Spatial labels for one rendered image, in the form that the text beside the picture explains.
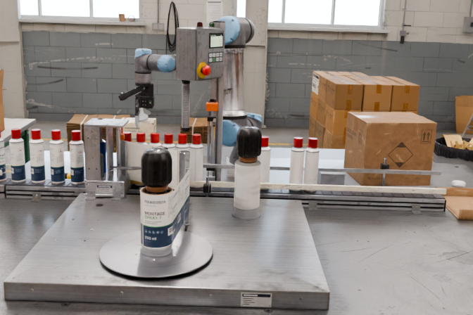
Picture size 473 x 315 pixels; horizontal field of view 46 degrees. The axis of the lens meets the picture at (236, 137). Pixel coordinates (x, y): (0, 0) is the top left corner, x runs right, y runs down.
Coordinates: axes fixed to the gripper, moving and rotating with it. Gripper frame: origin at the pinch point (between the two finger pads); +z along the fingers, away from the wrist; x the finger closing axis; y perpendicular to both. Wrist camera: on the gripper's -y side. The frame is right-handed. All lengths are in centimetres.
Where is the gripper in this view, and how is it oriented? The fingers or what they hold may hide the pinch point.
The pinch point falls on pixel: (137, 124)
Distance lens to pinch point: 263.4
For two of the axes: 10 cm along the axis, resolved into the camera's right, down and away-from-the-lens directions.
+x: -0.4, -2.3, 9.7
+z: -0.5, 9.7, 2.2
